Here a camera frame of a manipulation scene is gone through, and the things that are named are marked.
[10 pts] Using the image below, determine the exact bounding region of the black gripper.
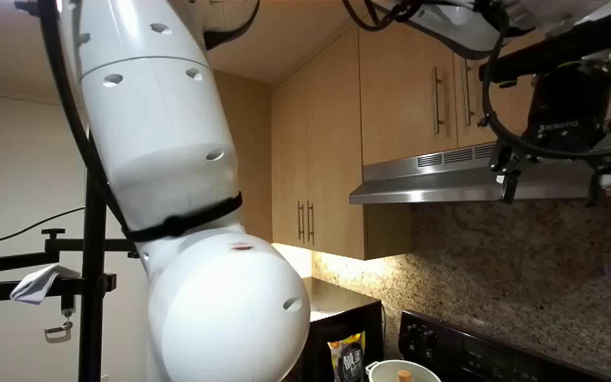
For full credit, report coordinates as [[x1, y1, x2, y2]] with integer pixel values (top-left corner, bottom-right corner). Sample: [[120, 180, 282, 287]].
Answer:
[[486, 61, 611, 208]]

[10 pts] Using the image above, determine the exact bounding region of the wide light wood cabinet door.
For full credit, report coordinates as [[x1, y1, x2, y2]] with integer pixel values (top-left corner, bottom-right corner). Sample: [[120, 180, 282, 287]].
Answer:
[[359, 23, 461, 167]]

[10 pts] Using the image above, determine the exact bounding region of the wood cabinet side panel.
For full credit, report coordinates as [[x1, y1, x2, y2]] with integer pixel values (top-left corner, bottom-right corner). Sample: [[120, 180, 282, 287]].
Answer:
[[363, 201, 414, 260]]

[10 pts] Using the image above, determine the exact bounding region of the black electric stove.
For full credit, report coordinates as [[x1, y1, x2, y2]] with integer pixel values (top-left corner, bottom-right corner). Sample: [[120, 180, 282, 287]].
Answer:
[[397, 309, 611, 382]]

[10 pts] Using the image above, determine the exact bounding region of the black microwave stainless top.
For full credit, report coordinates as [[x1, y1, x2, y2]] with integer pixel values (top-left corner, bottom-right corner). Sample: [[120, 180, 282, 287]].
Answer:
[[298, 276, 386, 382]]

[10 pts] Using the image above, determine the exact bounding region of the deep light wood cabinet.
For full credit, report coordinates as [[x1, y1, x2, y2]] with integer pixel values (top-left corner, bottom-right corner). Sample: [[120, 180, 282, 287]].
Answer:
[[212, 71, 273, 244]]

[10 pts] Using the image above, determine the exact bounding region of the stainless steel range hood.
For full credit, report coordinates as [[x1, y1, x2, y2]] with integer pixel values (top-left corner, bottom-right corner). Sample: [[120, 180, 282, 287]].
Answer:
[[348, 140, 611, 208]]

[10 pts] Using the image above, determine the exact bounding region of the white pot with lid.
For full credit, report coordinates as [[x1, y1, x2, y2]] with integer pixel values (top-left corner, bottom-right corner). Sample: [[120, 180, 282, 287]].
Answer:
[[364, 356, 444, 382]]

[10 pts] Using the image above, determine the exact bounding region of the black yellow snack bag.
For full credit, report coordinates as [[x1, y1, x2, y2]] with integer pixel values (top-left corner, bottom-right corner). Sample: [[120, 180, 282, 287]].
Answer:
[[324, 329, 369, 382]]

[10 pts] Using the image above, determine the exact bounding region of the small metal latch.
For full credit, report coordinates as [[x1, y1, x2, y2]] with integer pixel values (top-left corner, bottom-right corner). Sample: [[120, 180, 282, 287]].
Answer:
[[42, 318, 77, 346]]

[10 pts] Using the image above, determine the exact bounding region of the crumpled white cloth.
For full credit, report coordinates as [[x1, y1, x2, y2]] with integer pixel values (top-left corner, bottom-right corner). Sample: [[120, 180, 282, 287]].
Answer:
[[8, 264, 81, 308]]

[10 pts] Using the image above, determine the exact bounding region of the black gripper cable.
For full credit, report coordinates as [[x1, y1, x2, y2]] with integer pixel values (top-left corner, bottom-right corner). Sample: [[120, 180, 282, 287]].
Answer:
[[339, 0, 611, 164]]

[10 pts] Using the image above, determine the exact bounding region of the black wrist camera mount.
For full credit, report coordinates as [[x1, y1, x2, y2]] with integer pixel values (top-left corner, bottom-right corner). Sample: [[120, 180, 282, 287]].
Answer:
[[479, 11, 611, 85]]

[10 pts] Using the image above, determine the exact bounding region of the black camera stand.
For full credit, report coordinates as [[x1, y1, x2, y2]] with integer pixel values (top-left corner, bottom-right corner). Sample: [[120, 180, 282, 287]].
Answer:
[[0, 164, 140, 382]]

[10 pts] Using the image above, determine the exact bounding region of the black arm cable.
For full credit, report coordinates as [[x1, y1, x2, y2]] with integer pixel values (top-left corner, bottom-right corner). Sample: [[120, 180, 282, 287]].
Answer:
[[12, 0, 264, 240]]

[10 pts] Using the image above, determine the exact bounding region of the thin black wall cable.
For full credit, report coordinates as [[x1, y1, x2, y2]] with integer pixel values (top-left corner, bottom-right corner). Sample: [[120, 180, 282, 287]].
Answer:
[[0, 205, 88, 253]]

